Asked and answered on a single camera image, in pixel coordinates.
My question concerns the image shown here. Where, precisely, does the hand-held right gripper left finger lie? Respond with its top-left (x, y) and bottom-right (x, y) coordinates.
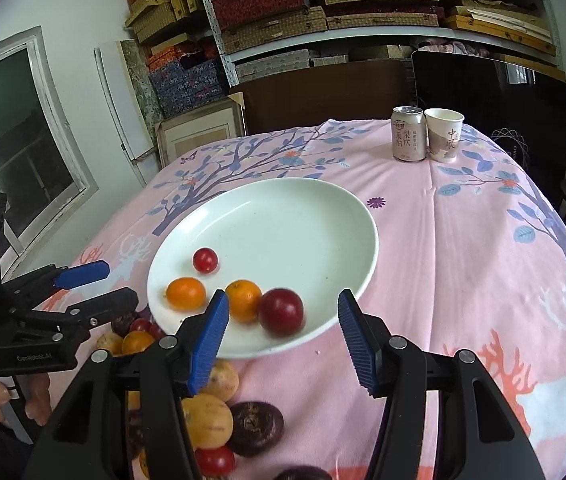
top-left (23, 289), bottom-right (230, 480)

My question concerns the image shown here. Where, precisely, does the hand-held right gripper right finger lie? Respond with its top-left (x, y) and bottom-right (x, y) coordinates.
top-left (338, 289), bottom-right (546, 480)

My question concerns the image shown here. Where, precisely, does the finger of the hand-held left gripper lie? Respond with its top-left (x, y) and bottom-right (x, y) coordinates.
top-left (10, 287), bottom-right (140, 346)
top-left (5, 260), bottom-right (111, 306)

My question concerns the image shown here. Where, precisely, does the yellow pepino melon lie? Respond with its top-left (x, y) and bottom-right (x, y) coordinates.
top-left (181, 394), bottom-right (234, 450)
top-left (199, 359), bottom-right (240, 402)

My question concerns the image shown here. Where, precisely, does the dark red plum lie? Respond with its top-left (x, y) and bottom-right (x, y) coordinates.
top-left (257, 288), bottom-right (305, 337)

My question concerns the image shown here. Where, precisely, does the dark brown water chestnut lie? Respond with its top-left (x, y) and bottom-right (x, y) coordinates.
top-left (226, 401), bottom-right (285, 457)
top-left (273, 466), bottom-right (321, 480)

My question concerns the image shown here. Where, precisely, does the white plate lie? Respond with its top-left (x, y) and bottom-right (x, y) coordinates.
top-left (147, 177), bottom-right (380, 359)

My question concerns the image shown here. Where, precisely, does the dark purple fruit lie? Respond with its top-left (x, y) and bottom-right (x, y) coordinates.
top-left (111, 311), bottom-right (140, 338)

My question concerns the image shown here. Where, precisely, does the small yellow fruit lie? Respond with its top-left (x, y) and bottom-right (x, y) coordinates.
top-left (95, 333), bottom-right (124, 356)

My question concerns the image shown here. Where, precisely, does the yellow orange tomato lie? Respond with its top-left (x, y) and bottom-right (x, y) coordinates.
top-left (122, 330), bottom-right (156, 356)

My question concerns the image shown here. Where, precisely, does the orange mandarin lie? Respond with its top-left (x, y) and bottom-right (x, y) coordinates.
top-left (166, 277), bottom-right (207, 311)
top-left (225, 280), bottom-right (264, 324)

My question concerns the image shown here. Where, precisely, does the small red cherry tomato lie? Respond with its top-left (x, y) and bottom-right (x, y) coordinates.
top-left (192, 247), bottom-right (219, 275)

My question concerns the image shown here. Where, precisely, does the white framed window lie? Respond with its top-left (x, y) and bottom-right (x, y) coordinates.
top-left (0, 27), bottom-right (98, 281)

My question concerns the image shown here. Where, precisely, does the pink printed tablecloth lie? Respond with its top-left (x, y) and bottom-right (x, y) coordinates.
top-left (28, 119), bottom-right (566, 480)

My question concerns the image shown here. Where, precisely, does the white leaning plank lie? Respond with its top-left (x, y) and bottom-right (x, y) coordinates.
top-left (94, 47), bottom-right (156, 160)

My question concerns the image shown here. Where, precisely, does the grey stone slab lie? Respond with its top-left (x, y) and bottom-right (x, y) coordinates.
top-left (120, 40), bottom-right (165, 126)

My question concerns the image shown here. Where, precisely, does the stack of blue floral boxes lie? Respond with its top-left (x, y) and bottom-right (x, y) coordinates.
top-left (145, 42), bottom-right (228, 117)

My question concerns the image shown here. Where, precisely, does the beige drink can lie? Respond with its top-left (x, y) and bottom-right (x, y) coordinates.
top-left (391, 105), bottom-right (428, 163)

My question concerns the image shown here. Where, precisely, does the white paper cup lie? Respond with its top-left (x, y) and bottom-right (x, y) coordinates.
top-left (424, 108), bottom-right (465, 163)

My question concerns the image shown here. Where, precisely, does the stack of yellow boxes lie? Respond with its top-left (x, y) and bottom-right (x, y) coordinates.
top-left (124, 0), bottom-right (214, 46)

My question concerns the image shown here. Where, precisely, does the black glossy panel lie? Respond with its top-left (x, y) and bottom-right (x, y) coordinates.
top-left (410, 50), bottom-right (566, 183)

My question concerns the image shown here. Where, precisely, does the white metal shelf rack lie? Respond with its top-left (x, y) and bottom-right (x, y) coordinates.
top-left (190, 0), bottom-right (564, 91)

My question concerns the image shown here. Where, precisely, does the pink cloth bundle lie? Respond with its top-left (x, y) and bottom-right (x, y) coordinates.
top-left (422, 39), bottom-right (490, 59)

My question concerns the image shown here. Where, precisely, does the stack of woven gift boxes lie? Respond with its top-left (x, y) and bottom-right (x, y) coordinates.
top-left (200, 0), bottom-right (559, 83)

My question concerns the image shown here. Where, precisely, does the wooden picture frame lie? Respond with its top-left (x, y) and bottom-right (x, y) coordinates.
top-left (155, 94), bottom-right (245, 169)

